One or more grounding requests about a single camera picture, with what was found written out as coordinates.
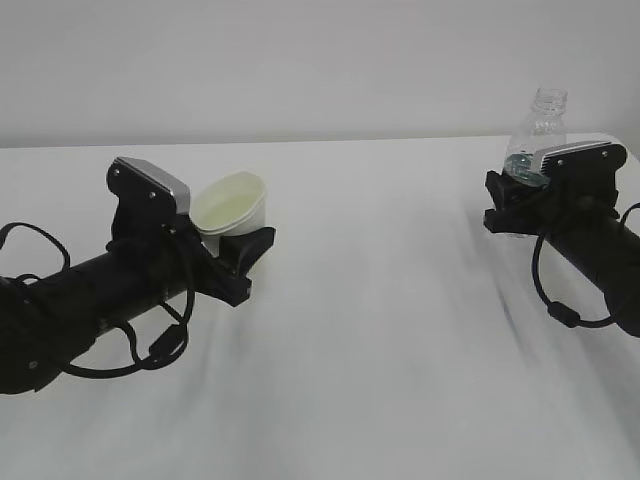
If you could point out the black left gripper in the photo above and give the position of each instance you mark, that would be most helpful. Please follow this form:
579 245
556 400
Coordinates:
157 240

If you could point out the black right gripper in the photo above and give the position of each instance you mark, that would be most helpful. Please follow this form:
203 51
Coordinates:
561 206

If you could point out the white paper cup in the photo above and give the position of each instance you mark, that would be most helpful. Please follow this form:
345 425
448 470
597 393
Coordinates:
232 206

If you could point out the clear green-label water bottle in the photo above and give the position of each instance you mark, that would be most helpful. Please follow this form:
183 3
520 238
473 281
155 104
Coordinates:
543 127

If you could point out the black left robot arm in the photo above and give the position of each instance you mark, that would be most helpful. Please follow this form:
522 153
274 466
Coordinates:
145 284

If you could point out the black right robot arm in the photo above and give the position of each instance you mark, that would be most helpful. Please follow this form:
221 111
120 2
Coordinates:
615 272

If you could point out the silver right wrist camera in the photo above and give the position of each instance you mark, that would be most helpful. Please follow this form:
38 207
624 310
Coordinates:
578 159

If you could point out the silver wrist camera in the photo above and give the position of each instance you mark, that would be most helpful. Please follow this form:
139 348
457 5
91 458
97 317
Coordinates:
146 193
578 159

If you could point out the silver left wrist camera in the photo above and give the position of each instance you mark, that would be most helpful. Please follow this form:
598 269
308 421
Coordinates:
146 193

